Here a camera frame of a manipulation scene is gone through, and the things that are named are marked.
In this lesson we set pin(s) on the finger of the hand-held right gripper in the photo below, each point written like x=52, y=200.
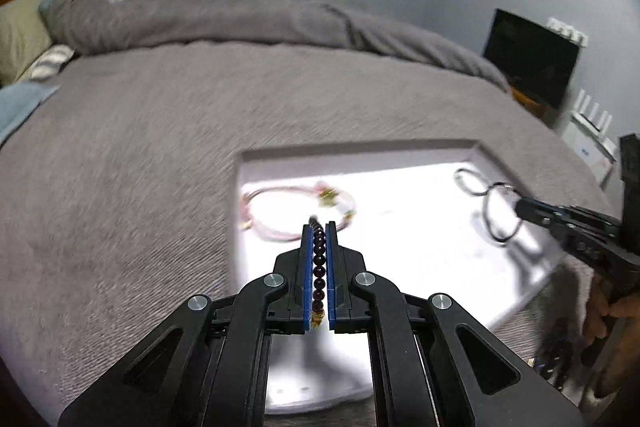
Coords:
x=580, y=219
x=530, y=211

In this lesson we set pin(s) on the olive green pillow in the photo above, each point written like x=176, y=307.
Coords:
x=20, y=32

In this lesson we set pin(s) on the white cardboard box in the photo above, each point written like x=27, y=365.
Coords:
x=587, y=152

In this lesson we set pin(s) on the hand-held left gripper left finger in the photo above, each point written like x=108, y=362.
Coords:
x=309, y=277

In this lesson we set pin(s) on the grey jewelry tray box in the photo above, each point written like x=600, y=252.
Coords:
x=400, y=207

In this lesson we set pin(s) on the wooden television stand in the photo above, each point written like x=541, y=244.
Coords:
x=527, y=102

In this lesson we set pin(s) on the white router with antennas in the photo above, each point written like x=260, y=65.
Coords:
x=595, y=119

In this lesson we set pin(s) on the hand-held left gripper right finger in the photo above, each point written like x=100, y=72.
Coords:
x=330, y=277

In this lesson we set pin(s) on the grey striped pillow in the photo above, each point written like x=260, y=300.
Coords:
x=47, y=62

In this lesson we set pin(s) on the white wall sockets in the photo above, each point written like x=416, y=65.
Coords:
x=567, y=29

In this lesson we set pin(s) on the folded grey duvet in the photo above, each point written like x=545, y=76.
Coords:
x=225, y=17

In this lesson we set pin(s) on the light blue towel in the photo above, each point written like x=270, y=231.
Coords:
x=20, y=107

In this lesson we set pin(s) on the black television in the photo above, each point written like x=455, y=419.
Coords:
x=530, y=57

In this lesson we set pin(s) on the person's right hand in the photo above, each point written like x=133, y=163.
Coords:
x=597, y=322

